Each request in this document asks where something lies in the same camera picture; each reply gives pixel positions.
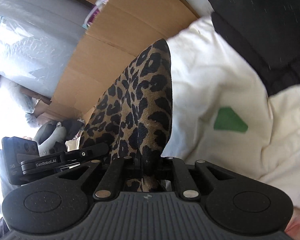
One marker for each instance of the leopard print skirt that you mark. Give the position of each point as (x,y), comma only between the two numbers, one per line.
(134,115)

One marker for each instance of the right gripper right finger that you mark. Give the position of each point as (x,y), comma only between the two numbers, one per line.
(182,183)

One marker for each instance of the pink toiletry package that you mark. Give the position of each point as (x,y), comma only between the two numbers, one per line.
(98,6)

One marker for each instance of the black clothes pile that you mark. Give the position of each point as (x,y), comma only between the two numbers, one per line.
(70,141)

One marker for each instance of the person's hand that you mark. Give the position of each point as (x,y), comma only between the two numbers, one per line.
(293,227)

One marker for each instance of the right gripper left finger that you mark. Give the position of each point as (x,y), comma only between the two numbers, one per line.
(115,177)

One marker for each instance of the brown cardboard sheet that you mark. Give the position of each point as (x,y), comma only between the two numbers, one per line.
(118,34)

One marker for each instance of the cream bear print bedsheet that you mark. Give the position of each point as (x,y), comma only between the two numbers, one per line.
(221,112)

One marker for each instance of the grey neck pillow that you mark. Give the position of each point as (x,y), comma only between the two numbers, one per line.
(50,139)

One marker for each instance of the folded black garment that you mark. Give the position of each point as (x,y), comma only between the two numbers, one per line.
(266,33)

